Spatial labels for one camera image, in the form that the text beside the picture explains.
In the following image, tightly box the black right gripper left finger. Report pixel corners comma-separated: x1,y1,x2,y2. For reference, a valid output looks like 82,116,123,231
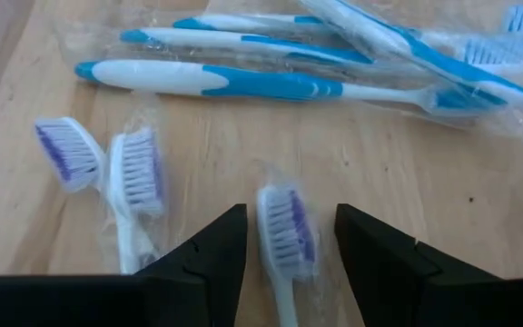
134,203,249,327

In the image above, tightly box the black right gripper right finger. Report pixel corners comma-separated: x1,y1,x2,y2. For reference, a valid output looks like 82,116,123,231
333,203,523,327

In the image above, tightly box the blue white toothbrush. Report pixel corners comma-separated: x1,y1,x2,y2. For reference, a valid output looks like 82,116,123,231
74,57,510,117
300,0,523,113
119,26,523,72
172,3,523,35

